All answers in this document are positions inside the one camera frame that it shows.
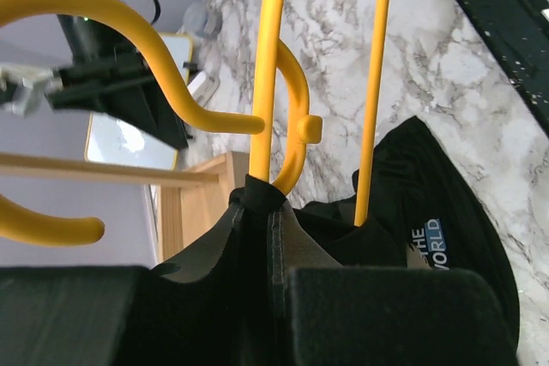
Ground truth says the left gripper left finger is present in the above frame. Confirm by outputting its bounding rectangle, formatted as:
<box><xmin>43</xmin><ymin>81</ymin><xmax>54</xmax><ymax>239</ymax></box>
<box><xmin>1</xmin><ymin>204</ymin><xmax>273</xmax><ymax>365</ymax></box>

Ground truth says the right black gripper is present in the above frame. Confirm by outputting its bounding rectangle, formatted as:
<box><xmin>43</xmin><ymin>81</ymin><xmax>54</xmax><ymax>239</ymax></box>
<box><xmin>46</xmin><ymin>52</ymin><xmax>189</xmax><ymax>150</ymax></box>

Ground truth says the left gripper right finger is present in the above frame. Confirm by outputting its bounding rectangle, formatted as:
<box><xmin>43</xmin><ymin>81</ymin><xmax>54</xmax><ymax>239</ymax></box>
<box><xmin>268</xmin><ymin>208</ymin><xmax>518</xmax><ymax>365</ymax></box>

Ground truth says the black printed t shirt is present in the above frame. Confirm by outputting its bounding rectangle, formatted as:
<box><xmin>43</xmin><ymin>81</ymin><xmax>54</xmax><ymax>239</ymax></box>
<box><xmin>231</xmin><ymin>117</ymin><xmax>520</xmax><ymax>365</ymax></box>

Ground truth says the yellow plastic hanger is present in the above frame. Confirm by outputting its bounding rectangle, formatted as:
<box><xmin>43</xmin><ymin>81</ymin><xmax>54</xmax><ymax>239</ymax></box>
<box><xmin>0</xmin><ymin>0</ymin><xmax>395</xmax><ymax>248</ymax></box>

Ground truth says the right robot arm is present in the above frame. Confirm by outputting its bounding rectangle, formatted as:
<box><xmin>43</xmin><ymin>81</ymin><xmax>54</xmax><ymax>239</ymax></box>
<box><xmin>1</xmin><ymin>0</ymin><xmax>189</xmax><ymax>149</ymax></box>

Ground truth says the small whiteboard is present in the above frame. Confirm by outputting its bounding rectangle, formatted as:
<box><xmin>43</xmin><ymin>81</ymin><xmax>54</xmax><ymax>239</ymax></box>
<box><xmin>84</xmin><ymin>32</ymin><xmax>194</xmax><ymax>172</ymax></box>

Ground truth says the white board eraser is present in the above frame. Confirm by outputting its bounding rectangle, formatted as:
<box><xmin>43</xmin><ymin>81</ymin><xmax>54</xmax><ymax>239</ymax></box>
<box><xmin>187</xmin><ymin>71</ymin><xmax>220</xmax><ymax>104</ymax></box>

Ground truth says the wooden clothes rack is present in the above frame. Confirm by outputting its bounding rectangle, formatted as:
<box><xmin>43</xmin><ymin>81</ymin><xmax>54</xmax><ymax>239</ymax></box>
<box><xmin>1</xmin><ymin>153</ymin><xmax>248</xmax><ymax>260</ymax></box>

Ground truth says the small clear cup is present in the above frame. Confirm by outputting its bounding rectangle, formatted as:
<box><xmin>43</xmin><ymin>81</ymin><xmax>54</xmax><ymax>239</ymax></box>
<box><xmin>183</xmin><ymin>3</ymin><xmax>222</xmax><ymax>39</ymax></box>

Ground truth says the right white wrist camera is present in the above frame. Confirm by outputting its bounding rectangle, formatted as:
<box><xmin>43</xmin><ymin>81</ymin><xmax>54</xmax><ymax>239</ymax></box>
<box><xmin>1</xmin><ymin>63</ymin><xmax>62</xmax><ymax>117</ymax></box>

